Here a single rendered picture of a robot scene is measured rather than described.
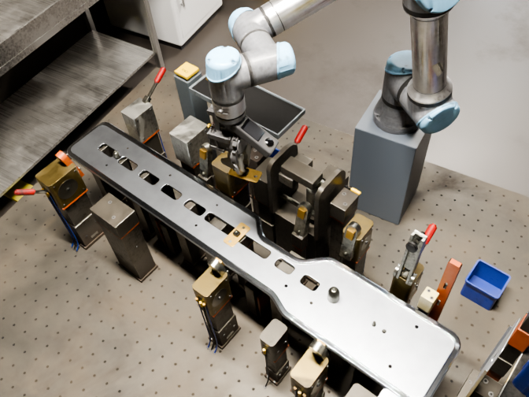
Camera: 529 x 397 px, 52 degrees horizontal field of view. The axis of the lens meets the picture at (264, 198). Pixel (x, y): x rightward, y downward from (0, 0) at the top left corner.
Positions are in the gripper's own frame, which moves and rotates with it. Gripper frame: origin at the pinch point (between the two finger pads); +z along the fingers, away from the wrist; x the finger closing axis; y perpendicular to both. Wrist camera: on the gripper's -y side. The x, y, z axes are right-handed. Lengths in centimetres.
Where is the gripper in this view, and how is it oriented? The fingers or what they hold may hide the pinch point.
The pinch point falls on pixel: (245, 168)
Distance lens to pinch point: 140.1
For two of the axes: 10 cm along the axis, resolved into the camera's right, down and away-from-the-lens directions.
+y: -9.1, -2.9, 2.9
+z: 0.5, 6.1, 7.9
